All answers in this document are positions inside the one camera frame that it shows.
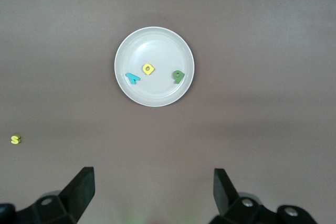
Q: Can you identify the yellow foam letter d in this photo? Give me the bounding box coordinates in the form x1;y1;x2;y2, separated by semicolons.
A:
142;63;155;76

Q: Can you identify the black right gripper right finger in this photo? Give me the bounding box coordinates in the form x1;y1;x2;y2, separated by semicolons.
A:
209;168;318;224

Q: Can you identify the green foam letter g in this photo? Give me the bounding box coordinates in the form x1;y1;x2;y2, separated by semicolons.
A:
172;70;185;84

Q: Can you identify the brown table cover sheet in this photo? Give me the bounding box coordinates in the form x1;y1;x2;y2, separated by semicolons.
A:
0;0;336;224

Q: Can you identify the teal foam letter y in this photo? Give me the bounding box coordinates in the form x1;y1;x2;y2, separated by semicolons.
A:
125;72;141;85

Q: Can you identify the beige round plate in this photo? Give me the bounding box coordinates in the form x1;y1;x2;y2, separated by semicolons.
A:
114;26;195;108

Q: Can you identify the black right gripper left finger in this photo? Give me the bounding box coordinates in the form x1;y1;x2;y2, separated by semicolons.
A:
0;166;95;224

